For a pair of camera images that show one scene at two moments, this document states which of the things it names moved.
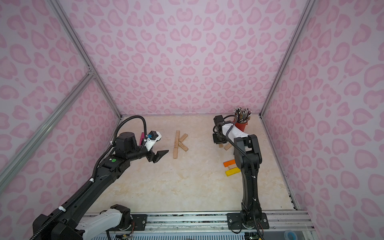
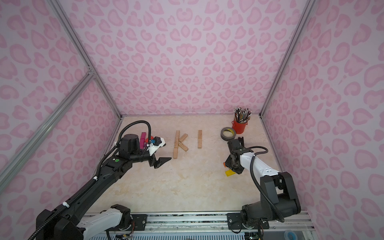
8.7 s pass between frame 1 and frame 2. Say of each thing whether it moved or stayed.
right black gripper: moved
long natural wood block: stayed
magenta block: stayed
